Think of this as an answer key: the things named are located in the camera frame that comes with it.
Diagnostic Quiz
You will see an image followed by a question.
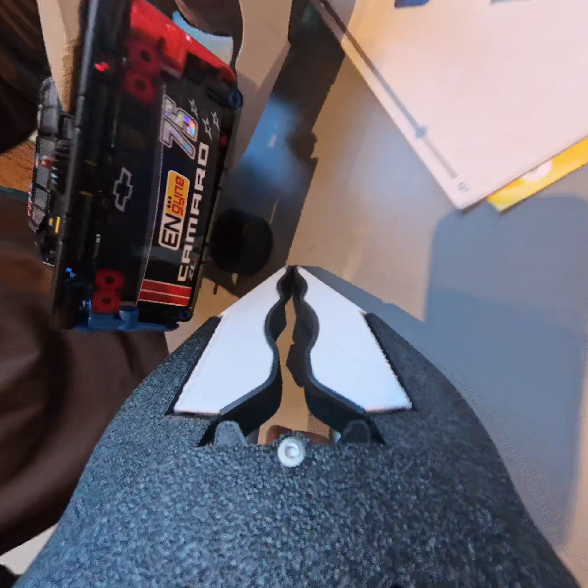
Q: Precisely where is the person's right hand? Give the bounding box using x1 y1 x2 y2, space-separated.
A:
266 425 332 446

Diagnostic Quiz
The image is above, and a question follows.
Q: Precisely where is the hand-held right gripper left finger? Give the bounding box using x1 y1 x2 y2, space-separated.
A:
173 266 293 416

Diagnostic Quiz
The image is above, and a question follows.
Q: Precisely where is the toy brick race car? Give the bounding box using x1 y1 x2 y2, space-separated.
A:
28 0 245 333

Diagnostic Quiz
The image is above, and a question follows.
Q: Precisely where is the open instruction booklet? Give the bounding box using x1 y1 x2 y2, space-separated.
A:
317 0 588 213

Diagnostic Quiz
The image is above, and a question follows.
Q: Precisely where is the grey desk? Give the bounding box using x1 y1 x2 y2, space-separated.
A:
37 0 588 566

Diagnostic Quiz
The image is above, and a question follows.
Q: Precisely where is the black toy tire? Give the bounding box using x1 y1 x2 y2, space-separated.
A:
208 208 275 277

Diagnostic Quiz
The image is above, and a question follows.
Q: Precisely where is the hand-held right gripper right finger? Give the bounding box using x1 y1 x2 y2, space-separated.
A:
293 266 413 414

